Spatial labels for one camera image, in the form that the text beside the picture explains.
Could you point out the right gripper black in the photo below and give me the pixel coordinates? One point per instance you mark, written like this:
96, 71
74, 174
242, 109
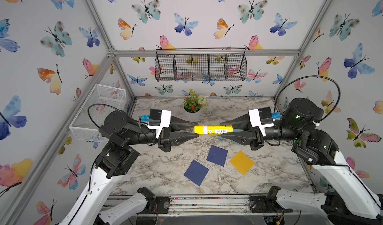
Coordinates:
253, 137

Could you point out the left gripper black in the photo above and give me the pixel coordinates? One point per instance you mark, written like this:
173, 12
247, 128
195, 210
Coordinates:
167, 138

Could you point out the yellow glue stick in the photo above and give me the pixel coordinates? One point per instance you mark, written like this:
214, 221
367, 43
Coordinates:
216, 130

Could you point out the yellow glue stick cap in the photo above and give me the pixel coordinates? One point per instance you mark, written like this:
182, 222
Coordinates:
199, 130

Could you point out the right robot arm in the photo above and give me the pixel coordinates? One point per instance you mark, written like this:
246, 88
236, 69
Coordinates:
350, 202

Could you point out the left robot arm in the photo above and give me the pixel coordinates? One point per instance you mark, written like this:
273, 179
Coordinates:
115, 161

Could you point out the potted flower plant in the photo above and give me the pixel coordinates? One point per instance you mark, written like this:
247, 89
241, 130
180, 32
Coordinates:
194, 102

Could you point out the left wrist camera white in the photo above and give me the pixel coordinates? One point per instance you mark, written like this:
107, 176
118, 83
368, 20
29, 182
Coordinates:
157, 120

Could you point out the black wire wall basket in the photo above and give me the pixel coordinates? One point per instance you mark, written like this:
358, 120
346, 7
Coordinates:
200, 64

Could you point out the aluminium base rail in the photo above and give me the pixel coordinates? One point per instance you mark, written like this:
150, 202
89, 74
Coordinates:
209, 204

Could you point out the white mesh wall basket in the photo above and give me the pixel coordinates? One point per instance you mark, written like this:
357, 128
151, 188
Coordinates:
101, 101

